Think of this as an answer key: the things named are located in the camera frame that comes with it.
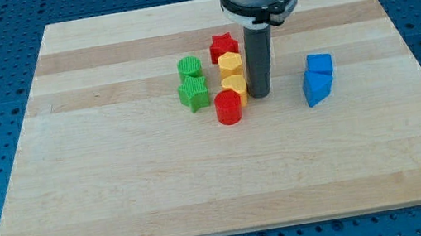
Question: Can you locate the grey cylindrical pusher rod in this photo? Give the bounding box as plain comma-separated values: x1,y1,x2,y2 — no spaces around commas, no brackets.
243,26,271,99

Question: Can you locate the green star block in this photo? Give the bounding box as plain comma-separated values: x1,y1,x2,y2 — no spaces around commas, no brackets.
178,76,211,113

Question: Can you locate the red cylinder block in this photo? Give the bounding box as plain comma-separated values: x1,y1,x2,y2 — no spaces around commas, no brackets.
214,89,242,125

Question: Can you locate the yellow heart block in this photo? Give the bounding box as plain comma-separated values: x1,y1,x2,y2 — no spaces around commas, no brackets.
221,75,248,107

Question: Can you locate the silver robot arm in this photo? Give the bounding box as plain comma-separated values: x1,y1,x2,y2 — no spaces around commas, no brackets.
220,0,298,99

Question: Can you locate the yellow hexagon block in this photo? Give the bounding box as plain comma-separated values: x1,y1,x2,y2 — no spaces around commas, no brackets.
218,51,244,79

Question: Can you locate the green cylinder block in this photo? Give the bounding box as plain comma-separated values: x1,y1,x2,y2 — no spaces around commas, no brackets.
177,55,203,83

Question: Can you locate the wooden board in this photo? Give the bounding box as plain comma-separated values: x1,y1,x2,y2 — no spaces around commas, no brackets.
0,0,421,236

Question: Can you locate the red star block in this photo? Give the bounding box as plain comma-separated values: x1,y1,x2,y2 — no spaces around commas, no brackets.
209,32,239,65

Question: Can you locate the blue triangle block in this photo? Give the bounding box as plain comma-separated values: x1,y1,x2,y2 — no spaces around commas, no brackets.
303,71,333,107

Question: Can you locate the blue cube block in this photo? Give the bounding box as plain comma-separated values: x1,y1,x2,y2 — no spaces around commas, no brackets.
306,53,333,76

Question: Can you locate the black white clamp ring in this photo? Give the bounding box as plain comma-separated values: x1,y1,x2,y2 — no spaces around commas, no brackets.
219,0,312,36

